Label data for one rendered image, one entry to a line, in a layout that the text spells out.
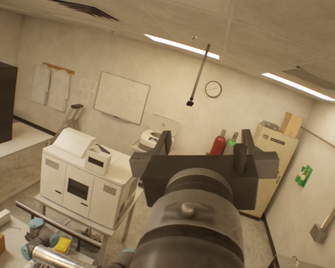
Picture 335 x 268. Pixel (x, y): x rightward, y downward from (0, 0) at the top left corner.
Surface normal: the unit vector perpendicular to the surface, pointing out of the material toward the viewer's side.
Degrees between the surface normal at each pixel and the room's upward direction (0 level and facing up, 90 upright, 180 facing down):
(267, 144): 90
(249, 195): 101
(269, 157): 24
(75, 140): 40
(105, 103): 90
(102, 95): 90
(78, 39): 90
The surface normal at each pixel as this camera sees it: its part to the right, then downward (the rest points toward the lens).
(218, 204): 0.48, -0.75
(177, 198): -0.36, -0.87
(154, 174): -0.10, -0.90
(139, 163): -0.17, 0.44
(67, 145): 0.11, -0.54
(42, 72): -0.17, 0.22
